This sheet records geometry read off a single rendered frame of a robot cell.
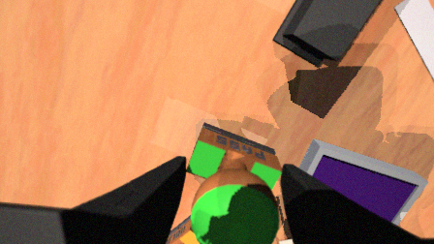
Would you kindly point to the white inspection card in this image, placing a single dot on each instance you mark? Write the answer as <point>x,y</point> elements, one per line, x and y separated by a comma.
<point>288,241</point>

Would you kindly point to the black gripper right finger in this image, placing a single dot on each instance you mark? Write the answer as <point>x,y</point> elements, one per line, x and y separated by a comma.
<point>317,214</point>

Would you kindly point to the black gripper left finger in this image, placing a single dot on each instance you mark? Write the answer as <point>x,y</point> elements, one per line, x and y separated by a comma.
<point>141,211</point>

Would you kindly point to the green and brown rubber stamp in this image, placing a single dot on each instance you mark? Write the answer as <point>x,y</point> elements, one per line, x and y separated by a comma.
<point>235,203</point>

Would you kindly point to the white flat bar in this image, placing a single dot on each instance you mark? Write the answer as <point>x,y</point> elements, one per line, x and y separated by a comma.
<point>417,16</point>

